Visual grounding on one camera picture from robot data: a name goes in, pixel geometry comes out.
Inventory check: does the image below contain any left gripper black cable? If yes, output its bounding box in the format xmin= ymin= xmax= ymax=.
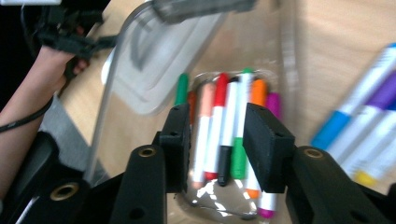
xmin=0 ymin=96 xmax=55 ymax=134

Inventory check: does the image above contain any red marker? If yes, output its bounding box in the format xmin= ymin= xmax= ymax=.
xmin=203 ymin=72 xmax=231 ymax=182

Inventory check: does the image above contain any purple marker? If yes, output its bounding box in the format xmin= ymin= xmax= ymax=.
xmin=326 ymin=71 xmax=396 ymax=161

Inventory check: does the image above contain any light green marker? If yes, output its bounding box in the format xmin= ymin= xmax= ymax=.
xmin=230 ymin=67 xmax=254 ymax=181

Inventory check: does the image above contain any peach marker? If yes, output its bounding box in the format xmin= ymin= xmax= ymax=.
xmin=191 ymin=82 xmax=218 ymax=191

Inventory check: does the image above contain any white plastic lid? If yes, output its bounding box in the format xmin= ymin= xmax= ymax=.
xmin=101 ymin=11 xmax=226 ymax=117

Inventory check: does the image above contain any magenta marker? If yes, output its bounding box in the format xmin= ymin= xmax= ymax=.
xmin=257 ymin=91 xmax=283 ymax=220

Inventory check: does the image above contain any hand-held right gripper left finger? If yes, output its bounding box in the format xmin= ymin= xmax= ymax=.
xmin=154 ymin=104 xmax=191 ymax=194

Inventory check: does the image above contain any clear plastic box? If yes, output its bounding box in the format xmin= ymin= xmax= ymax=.
xmin=83 ymin=0 xmax=301 ymax=224

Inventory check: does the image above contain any light blue marker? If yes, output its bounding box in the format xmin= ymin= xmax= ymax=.
xmin=310 ymin=42 xmax=396 ymax=151

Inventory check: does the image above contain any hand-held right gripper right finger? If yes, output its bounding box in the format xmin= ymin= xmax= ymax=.
xmin=242 ymin=103 xmax=296 ymax=194

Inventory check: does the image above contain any yellow marker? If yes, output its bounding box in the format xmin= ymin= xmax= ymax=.
xmin=352 ymin=136 xmax=396 ymax=189

